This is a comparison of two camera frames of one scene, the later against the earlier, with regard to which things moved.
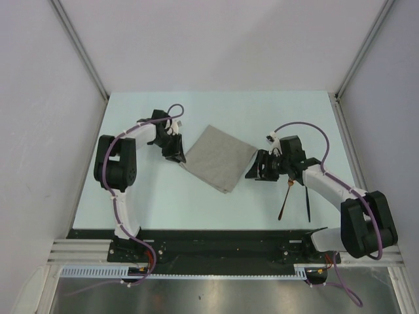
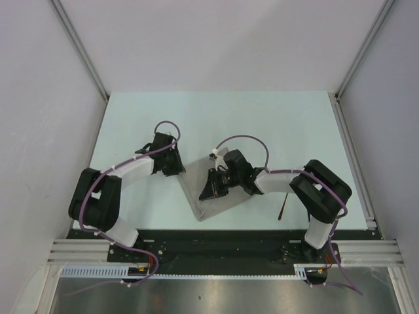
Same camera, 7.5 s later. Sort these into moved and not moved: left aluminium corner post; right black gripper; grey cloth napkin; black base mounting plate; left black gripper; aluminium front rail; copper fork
Moved: grey cloth napkin; left black gripper; right black gripper
Not moved: black base mounting plate; left aluminium corner post; aluminium front rail; copper fork
